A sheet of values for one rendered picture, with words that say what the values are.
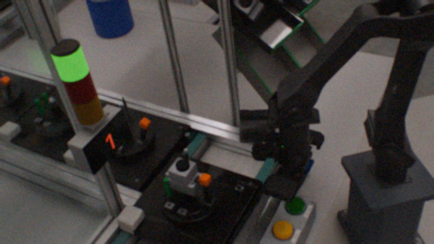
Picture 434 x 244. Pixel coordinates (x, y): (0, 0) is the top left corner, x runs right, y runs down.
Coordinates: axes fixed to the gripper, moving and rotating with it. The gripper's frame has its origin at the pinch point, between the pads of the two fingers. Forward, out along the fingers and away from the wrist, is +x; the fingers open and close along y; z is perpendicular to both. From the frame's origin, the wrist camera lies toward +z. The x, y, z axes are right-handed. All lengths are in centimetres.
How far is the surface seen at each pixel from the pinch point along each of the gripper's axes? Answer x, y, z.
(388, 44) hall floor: 105, -214, 24
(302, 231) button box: 9.8, 4.8, -3.5
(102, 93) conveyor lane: 9, -17, 68
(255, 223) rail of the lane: 9.0, 7.5, 6.2
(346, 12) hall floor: 105, -244, 61
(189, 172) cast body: -3.3, 9.4, 19.5
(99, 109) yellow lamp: -23.3, 17.0, 30.7
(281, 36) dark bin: -14.6, -28.5, 14.6
